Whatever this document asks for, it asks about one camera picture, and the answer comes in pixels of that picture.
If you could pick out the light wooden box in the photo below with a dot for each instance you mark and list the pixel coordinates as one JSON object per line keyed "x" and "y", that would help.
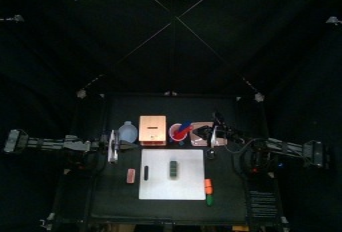
{"x": 153, "y": 130}

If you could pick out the grey frame corner bracket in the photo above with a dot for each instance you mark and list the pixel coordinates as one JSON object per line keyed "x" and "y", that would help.
{"x": 80, "y": 93}
{"x": 47, "y": 221}
{"x": 259, "y": 97}

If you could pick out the dark toy sushi roll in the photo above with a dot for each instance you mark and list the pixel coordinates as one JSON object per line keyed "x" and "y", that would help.
{"x": 174, "y": 169}

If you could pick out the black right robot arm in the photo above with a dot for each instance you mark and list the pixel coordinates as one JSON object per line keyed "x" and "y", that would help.
{"x": 285, "y": 147}

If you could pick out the white plastic cutting board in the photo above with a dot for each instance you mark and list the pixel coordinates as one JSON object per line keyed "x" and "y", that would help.
{"x": 187, "y": 176}

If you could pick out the translucent plastic jug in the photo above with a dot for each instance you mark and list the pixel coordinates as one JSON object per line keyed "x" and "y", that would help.
{"x": 127, "y": 132}

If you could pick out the grey frame centre bracket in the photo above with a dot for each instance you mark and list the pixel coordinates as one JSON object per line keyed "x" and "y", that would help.
{"x": 170, "y": 93}

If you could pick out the small pink red block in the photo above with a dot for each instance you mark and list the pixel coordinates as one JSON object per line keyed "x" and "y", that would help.
{"x": 130, "y": 176}

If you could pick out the metal frame clamp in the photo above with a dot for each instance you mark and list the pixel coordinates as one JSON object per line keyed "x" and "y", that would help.
{"x": 15, "y": 18}
{"x": 333, "y": 20}

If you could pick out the white text label sticker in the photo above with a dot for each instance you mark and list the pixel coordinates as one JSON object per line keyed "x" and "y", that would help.
{"x": 262, "y": 205}

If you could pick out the blue utensil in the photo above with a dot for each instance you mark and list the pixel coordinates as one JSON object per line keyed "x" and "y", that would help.
{"x": 183, "y": 128}

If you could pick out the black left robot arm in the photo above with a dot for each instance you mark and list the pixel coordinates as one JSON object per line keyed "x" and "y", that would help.
{"x": 54, "y": 142}

